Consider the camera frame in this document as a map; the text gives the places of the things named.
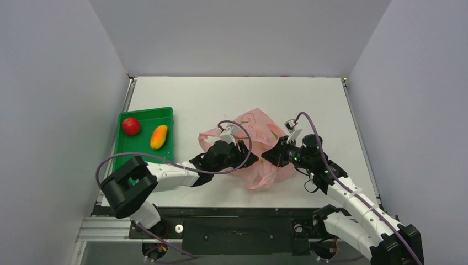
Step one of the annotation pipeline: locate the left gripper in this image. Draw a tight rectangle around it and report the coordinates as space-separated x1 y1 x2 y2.
212 140 258 174

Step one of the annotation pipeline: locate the pink plastic bag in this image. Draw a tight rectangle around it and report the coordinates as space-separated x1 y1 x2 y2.
198 108 297 191

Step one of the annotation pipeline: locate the orange fake fruit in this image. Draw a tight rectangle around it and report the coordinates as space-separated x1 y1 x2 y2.
150 125 168 150

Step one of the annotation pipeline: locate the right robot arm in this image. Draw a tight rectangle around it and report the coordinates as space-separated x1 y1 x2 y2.
262 134 424 264

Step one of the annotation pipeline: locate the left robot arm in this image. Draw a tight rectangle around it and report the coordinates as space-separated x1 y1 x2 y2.
98 140 259 237

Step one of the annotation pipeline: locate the red fake apple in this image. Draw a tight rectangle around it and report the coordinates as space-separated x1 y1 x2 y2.
121 117 141 136

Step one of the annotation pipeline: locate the green plastic tray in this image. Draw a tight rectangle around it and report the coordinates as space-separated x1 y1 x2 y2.
114 107 174 161

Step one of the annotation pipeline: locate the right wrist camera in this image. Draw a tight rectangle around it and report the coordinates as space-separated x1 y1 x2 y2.
284 119 302 144

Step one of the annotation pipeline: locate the black loop cable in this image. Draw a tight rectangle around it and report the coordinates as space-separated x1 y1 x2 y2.
303 172 320 194

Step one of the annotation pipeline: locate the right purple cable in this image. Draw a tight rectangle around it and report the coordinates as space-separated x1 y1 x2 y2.
292 111 423 265

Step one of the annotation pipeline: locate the purple cable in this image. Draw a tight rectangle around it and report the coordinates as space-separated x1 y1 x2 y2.
95 120 253 264
292 111 423 265

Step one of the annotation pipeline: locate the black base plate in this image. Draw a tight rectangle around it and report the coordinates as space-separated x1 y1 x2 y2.
91 206 385 256

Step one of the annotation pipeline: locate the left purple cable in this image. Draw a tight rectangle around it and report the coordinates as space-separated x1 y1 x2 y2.
95 120 253 264

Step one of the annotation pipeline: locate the aluminium frame rail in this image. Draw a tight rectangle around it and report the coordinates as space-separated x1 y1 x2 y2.
75 215 406 243

